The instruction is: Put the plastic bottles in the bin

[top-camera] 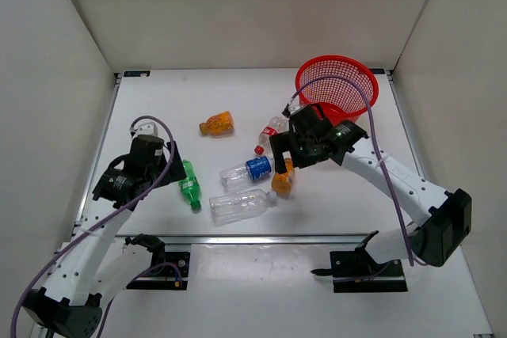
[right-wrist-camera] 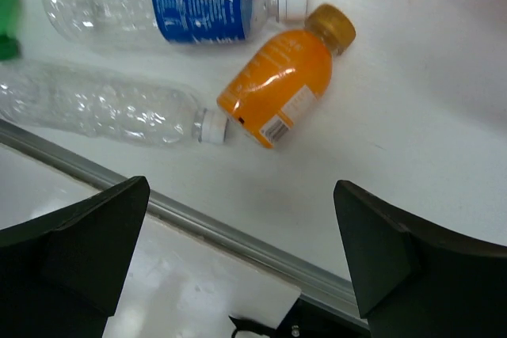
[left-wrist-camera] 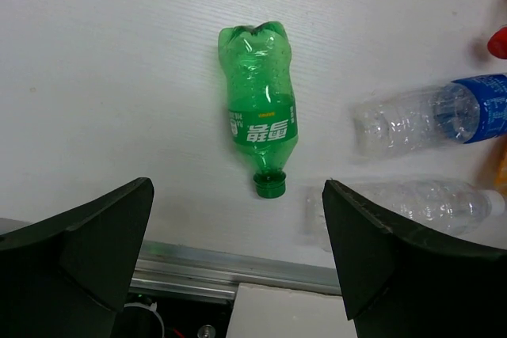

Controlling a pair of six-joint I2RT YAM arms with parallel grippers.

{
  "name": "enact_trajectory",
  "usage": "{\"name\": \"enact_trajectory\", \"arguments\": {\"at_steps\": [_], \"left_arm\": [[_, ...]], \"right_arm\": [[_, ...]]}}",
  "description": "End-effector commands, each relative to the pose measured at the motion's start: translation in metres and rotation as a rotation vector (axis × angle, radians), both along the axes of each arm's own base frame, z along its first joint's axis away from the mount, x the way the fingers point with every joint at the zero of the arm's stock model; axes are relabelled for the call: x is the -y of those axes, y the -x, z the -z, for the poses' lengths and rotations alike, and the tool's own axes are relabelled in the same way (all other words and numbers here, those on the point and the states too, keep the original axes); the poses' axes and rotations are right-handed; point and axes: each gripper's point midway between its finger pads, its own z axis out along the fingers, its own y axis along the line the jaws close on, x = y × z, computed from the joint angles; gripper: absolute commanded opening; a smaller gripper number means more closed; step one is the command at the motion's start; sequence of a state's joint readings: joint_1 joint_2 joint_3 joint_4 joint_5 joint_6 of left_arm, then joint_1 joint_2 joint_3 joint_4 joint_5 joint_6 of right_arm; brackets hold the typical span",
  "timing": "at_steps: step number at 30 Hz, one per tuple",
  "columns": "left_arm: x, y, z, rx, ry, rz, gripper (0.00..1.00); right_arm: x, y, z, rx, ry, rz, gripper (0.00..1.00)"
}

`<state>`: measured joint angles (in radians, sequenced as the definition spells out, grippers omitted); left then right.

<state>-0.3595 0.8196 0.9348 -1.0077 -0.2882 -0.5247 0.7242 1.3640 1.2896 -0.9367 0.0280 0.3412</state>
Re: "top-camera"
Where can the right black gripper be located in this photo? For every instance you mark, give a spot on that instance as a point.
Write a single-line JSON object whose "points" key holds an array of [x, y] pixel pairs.
{"points": [[286, 142]]}

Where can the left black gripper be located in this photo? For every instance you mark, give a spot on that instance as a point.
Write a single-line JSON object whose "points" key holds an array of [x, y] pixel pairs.
{"points": [[176, 171]]}

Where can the red label clear bottle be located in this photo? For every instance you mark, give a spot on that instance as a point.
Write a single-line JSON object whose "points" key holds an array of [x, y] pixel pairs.
{"points": [[275, 126]]}

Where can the orange bottle with orange cap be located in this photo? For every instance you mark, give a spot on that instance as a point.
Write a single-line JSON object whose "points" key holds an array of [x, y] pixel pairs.
{"points": [[282, 184]]}

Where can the green plastic bottle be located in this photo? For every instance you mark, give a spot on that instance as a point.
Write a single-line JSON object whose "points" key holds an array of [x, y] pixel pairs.
{"points": [[190, 187]]}

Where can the blue label clear bottle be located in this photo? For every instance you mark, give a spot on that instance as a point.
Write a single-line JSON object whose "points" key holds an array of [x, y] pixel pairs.
{"points": [[246, 174]]}

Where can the orange juice bottle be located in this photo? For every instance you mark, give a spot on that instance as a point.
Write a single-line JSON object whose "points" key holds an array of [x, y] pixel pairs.
{"points": [[218, 124]]}

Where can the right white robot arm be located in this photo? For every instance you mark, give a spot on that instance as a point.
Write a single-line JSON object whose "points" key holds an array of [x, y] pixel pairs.
{"points": [[440, 219]]}

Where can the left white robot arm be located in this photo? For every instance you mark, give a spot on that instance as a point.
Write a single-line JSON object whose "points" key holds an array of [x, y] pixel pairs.
{"points": [[72, 301]]}

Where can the red plastic mesh basket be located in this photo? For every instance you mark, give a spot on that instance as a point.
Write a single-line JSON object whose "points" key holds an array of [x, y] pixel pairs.
{"points": [[340, 85]]}

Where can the clear unlabelled plastic bottle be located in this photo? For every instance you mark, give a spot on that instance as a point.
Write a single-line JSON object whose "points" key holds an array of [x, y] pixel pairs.
{"points": [[240, 206]]}

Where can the blue table label sticker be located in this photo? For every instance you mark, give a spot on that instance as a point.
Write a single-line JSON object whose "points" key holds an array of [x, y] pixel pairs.
{"points": [[136, 74]]}

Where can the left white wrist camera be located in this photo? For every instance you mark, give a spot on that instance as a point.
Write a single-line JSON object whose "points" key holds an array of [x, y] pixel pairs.
{"points": [[149, 128]]}

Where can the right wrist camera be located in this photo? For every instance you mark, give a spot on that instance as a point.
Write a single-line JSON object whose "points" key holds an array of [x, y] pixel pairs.
{"points": [[290, 109]]}

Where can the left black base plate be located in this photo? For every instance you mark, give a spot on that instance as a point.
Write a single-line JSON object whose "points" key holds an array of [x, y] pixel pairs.
{"points": [[168, 273]]}

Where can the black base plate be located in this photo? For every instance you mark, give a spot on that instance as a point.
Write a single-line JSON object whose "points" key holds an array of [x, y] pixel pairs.
{"points": [[354, 274], [168, 273]]}

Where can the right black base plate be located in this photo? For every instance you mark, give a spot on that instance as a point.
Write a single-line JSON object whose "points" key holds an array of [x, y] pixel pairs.
{"points": [[354, 274]]}

